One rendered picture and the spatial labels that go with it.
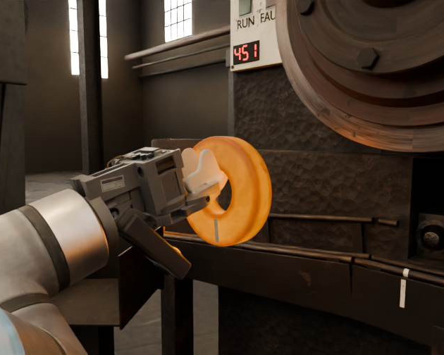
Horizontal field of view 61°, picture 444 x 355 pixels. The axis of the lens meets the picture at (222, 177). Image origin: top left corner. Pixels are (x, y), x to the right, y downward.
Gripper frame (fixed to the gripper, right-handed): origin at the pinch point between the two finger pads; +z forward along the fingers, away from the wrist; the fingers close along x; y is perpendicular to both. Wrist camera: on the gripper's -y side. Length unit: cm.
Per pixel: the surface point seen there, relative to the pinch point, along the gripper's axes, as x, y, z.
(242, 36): 23.9, 19.3, 37.0
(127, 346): 99, -94, 16
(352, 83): -12.3, 9.0, 16.3
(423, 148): -21.0, -0.6, 17.4
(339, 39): -12.7, 15.1, 13.2
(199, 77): 718, -29, 643
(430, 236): -19.6, -17.4, 23.9
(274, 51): 14.3, 14.7, 35.7
